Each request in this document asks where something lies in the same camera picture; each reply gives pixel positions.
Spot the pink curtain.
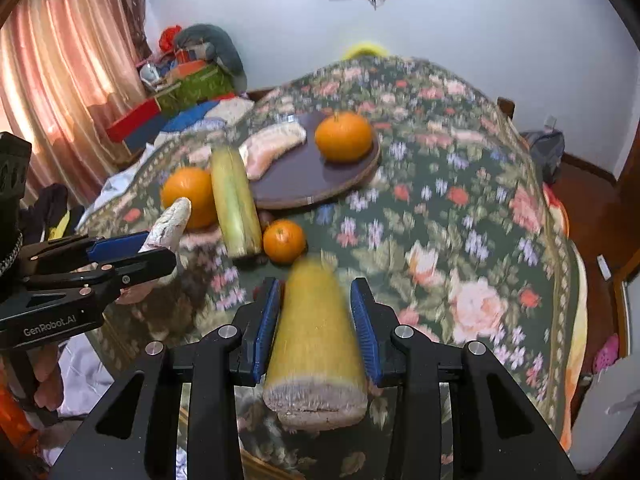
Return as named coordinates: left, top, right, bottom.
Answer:
left=0, top=0, right=151, bottom=201

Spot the pale pink long fruit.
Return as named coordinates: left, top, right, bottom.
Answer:
left=238, top=123, right=307, bottom=181
left=116, top=197, right=193, bottom=306

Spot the round brown plate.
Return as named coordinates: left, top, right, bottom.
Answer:
left=247, top=111, right=382, bottom=210

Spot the grey plush toy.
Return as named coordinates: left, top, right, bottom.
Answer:
left=175, top=24, right=247, bottom=92

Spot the black yellow clothing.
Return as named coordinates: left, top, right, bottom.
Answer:
left=22, top=183, right=86, bottom=246

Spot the grey backpack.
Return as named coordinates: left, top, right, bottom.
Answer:
left=520, top=130, right=566, bottom=185

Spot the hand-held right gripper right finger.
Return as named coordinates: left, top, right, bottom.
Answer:
left=349, top=276, right=581, bottom=480

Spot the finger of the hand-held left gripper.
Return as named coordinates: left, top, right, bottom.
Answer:
left=22, top=231, right=152, bottom=277
left=20, top=247, right=178, bottom=307

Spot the yellow green long fruit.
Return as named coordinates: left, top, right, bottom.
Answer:
left=210, top=146, right=263, bottom=259
left=262, top=255, right=369, bottom=432

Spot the small orange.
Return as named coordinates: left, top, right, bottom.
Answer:
left=262, top=220, right=307, bottom=265

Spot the large orange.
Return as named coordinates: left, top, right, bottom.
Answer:
left=161, top=166, right=219, bottom=230
left=314, top=111, right=375, bottom=163

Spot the red box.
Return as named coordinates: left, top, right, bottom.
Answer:
left=106, top=97, right=163, bottom=143

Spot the pink slipper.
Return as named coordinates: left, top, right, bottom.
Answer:
left=592, top=335, right=621, bottom=373

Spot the floral blanket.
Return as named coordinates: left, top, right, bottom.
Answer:
left=80, top=55, right=586, bottom=480

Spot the red bag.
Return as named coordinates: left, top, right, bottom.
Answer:
left=160, top=25, right=183, bottom=53

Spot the blue white folded cloth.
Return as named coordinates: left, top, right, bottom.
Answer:
left=162, top=99, right=256, bottom=135

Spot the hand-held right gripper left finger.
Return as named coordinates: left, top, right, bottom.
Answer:
left=47, top=276, right=283, bottom=480

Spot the person's left hand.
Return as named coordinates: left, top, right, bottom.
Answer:
left=30, top=342, right=63, bottom=417

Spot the white bedsheet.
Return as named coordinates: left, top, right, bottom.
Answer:
left=50, top=332, right=123, bottom=418

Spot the small white fan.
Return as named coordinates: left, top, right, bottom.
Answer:
left=140, top=62, right=162, bottom=92

